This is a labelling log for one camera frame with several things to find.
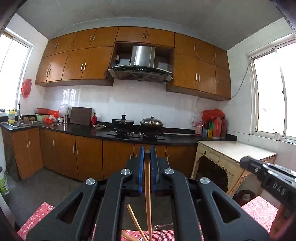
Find yellow dish soap bottle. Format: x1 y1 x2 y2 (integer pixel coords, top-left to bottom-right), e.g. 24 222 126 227
8 109 15 123

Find person's right hand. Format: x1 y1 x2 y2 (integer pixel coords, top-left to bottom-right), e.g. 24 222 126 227
269 204 295 240

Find wooden chopstick three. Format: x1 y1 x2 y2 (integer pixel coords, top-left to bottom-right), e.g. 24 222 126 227
144 151 152 240

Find cream wooden side table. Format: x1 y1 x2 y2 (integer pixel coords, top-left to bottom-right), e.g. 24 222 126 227
191 141 277 197

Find gas stove top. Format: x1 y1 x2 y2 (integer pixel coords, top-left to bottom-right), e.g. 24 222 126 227
107 131 165 141

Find stainless range hood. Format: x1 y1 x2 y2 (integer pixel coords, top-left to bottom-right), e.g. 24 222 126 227
108 43 174 83

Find dark wooden cutting board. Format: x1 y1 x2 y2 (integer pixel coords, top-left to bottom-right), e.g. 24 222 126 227
70 106 92 126

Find red bag behind thermoses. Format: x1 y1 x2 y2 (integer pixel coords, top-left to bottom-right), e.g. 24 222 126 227
202 109 225 121

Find upper wooden wall cabinets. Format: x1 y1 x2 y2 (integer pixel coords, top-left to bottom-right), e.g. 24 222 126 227
35 27 231 100

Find right window frame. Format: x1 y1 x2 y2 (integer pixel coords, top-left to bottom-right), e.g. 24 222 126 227
248 34 295 143

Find small plate with food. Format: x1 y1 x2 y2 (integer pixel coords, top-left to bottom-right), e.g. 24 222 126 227
93 124 106 130

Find red basin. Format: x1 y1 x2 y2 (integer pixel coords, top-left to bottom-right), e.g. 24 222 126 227
37 108 49 114

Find green basin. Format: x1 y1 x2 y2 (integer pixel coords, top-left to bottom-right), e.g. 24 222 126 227
36 114 49 122

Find lower wooden kitchen cabinets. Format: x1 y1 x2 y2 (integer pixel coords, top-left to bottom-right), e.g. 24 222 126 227
1 127 198 181

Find colourful boxes on counter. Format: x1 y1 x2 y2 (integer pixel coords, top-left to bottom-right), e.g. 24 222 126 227
195 120 214 139

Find wall power cable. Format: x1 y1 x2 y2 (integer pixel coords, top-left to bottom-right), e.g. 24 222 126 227
191 64 250 127

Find red plastic bag on counter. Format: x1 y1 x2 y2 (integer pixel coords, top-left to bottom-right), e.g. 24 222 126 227
44 109 59 123

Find metal cup on windowsill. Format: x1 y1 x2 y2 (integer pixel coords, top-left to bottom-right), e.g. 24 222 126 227
273 129 281 141

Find wire utensil holder basket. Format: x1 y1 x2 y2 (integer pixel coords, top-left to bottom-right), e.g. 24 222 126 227
152 223 175 241

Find red floral tablecloth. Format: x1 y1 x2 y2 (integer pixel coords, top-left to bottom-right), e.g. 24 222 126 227
17 196 278 240

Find lidded dark cooking pot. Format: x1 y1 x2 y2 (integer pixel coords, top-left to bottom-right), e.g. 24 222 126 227
140 116 164 133

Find wooden chopstick five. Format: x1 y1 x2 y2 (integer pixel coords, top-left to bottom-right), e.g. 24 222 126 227
121 232 138 241

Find sink faucet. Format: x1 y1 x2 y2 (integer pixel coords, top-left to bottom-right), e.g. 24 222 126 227
16 103 22 123

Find left window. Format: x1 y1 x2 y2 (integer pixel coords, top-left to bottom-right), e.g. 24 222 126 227
0 28 33 111

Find red sauce bottle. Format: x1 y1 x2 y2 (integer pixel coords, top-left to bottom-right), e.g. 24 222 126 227
91 112 97 125

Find black wok with handle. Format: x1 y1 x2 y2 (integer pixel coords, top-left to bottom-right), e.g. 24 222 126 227
112 114 134 133

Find red plastic bag on wall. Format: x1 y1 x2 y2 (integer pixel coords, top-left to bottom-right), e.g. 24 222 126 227
21 79 32 98

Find wooden chopstick four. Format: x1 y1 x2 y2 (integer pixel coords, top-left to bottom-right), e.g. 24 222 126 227
126 204 147 241

